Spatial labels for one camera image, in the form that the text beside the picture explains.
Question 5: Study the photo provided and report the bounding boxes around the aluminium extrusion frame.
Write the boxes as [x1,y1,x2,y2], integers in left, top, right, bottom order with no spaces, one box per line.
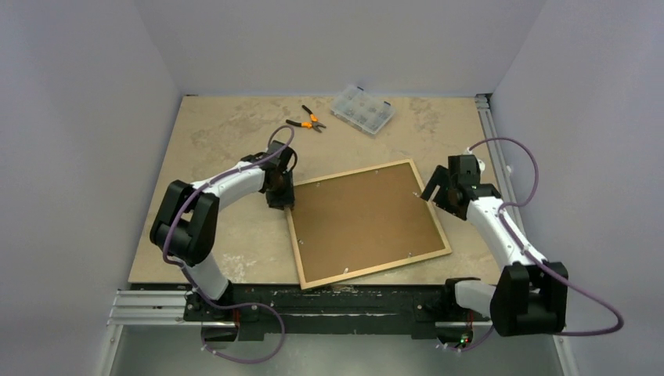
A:
[109,96,579,375]

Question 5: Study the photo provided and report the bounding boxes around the purple cable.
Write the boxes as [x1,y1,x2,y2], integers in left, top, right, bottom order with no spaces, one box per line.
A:
[161,125,287,366]
[435,136,625,354]

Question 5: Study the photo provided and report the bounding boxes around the orange black pliers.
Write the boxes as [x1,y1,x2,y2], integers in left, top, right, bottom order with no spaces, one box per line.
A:
[285,104,327,133]

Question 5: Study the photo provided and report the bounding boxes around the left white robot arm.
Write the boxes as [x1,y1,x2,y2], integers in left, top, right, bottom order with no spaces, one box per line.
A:
[149,141,298,320]

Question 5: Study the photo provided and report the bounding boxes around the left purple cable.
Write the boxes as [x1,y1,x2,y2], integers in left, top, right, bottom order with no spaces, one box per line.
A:
[161,125,287,366]

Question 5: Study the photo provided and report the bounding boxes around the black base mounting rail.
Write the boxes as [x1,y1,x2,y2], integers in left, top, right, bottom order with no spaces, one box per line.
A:
[183,284,490,342]

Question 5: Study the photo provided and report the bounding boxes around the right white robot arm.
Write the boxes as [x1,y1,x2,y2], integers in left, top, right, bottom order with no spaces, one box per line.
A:
[421,154,568,337]

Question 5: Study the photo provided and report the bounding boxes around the clear plastic organizer box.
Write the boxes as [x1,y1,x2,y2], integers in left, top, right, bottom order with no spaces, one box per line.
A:
[330,85,396,137]

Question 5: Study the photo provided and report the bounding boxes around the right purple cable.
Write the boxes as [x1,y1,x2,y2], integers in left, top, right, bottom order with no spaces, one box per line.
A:
[435,136,625,354]

